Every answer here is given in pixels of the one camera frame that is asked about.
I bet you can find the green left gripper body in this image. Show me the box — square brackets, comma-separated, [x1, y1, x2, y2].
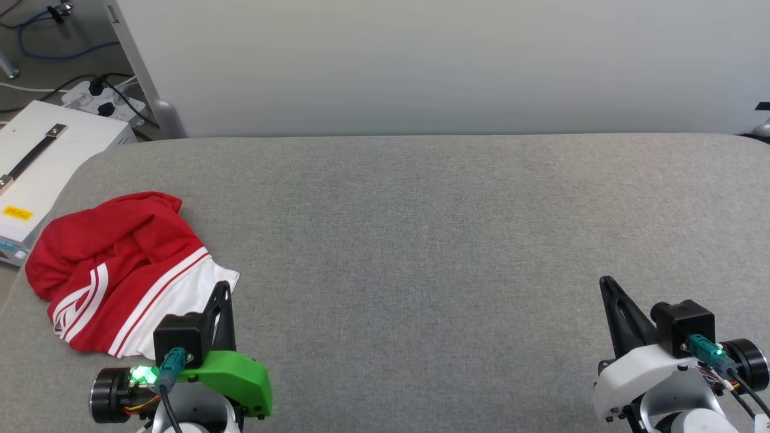
[179, 350, 273, 419]

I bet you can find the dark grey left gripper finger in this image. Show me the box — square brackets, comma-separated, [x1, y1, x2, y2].
[203, 281, 236, 353]

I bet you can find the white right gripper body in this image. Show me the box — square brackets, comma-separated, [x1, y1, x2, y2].
[592, 344, 702, 423]

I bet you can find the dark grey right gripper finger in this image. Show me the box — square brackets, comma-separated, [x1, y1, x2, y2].
[600, 276, 657, 359]

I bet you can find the red and white basketball jersey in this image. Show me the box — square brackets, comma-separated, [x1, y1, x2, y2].
[25, 191, 241, 360]

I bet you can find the grey metal partition foot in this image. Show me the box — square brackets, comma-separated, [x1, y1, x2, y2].
[150, 98, 186, 140]

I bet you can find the white power strip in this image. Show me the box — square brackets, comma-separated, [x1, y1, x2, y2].
[61, 80, 149, 129]

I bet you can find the white partition panel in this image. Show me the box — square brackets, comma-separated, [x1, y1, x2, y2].
[105, 0, 770, 139]

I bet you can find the black left camera cable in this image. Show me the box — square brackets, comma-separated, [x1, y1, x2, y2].
[158, 385, 183, 433]

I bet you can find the black camera cable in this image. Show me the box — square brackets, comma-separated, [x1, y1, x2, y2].
[158, 385, 183, 433]
[727, 372, 770, 422]

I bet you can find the black right camera cable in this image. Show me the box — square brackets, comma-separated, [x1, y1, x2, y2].
[727, 372, 770, 422]

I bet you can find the black power cable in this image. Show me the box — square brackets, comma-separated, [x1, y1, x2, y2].
[0, 72, 161, 129]

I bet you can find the white box with black handle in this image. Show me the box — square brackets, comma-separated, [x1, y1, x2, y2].
[0, 100, 138, 266]

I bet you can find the blue cable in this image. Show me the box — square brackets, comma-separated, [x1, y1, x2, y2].
[15, 9, 122, 62]

